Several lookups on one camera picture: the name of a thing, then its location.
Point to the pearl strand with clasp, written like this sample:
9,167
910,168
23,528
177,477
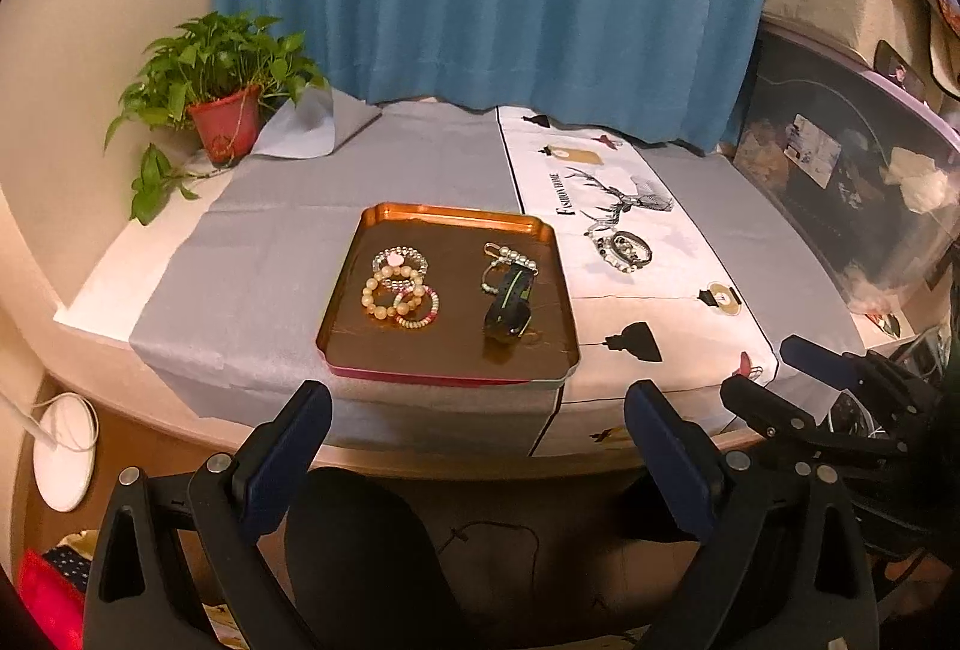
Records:
517,260

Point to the white round lamp base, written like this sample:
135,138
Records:
67,462

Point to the black chair back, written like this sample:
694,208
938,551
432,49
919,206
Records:
375,545

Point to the dark blue dotted cloth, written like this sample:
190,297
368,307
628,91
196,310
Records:
67,564

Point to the dark transparent storage box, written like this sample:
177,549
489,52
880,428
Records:
825,223

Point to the orange metal tray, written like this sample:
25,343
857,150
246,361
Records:
450,350

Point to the white lamp stem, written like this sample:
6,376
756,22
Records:
30,421

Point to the potted green plant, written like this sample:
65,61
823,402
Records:
217,58

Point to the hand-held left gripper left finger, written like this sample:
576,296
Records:
292,447

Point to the green black sport watch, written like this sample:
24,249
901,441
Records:
506,316

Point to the red patterned cloth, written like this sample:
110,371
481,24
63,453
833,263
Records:
45,605

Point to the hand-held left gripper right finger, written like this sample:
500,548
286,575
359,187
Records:
671,462

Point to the grey white printed tablecloth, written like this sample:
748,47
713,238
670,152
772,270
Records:
262,230

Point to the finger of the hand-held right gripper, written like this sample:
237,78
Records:
814,358
757,406

